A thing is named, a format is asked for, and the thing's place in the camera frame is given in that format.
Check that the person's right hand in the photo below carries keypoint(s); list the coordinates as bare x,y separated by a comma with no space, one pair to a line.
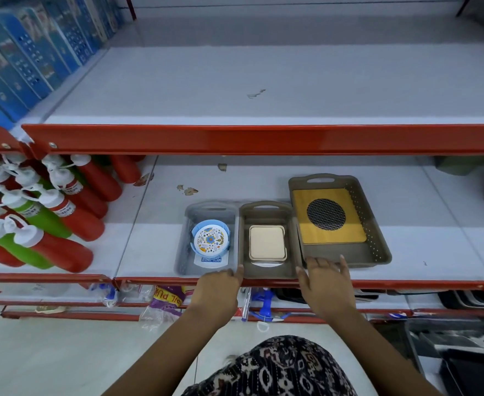
328,292

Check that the person's left hand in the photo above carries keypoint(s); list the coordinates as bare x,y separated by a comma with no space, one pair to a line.
215,294

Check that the person's right little finger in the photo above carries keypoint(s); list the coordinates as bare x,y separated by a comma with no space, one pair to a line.
344,266

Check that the person's right thumb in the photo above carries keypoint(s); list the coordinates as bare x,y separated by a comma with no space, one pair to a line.
302,279

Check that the person's left fingers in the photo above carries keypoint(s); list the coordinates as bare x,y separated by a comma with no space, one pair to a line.
237,275

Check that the person's right middle finger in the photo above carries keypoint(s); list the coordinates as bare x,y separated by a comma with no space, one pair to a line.
323,265

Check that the person's left forearm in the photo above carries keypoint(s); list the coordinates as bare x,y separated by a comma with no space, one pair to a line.
163,358

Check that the person's right forearm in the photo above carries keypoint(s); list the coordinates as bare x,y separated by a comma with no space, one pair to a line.
382,358

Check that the small brown plastic tray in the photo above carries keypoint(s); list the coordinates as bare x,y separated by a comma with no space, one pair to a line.
266,272

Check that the black flat items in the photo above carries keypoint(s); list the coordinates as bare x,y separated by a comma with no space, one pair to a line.
340,296

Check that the white blue label card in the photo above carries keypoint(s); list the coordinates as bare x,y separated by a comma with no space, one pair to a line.
211,263

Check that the blue plastic utensil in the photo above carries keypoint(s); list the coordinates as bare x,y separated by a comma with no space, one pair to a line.
266,307

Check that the beige square coaster set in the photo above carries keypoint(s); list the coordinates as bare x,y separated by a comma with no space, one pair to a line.
267,242

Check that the blue floral round coaster set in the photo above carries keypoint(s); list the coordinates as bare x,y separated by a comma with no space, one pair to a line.
211,239

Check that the large brown perforated tray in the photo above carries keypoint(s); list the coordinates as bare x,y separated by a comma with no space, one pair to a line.
373,226

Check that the yellow wooden board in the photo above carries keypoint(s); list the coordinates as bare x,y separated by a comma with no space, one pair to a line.
303,218

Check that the black round mesh mat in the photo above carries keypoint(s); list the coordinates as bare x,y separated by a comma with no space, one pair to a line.
326,214

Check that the grey plastic tray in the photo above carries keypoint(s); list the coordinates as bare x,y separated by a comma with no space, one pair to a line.
184,251

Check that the purple yellow plastic packet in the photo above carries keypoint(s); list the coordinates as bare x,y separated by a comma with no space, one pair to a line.
165,301

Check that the red edged shelf with trays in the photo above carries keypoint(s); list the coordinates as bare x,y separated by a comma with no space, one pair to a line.
431,251

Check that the person's patterned dress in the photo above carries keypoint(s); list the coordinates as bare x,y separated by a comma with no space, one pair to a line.
275,371

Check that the red edged shelf with bottles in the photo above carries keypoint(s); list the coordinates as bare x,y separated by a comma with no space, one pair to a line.
110,251

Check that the stack of black trays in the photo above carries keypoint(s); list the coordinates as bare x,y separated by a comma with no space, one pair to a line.
472,300

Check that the clear plastic packet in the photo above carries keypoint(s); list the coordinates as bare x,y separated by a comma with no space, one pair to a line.
103,293

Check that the red edged empty shelf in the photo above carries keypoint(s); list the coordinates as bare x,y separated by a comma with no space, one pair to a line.
266,138

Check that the dark green plastic item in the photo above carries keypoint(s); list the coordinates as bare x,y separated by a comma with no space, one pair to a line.
460,164

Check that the red edged low shelf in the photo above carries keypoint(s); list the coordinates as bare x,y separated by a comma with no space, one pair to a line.
60,313

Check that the group of red green squeeze bottles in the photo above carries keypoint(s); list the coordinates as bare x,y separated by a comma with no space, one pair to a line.
52,226

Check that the row of blue boxes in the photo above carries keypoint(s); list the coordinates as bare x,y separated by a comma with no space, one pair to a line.
23,57

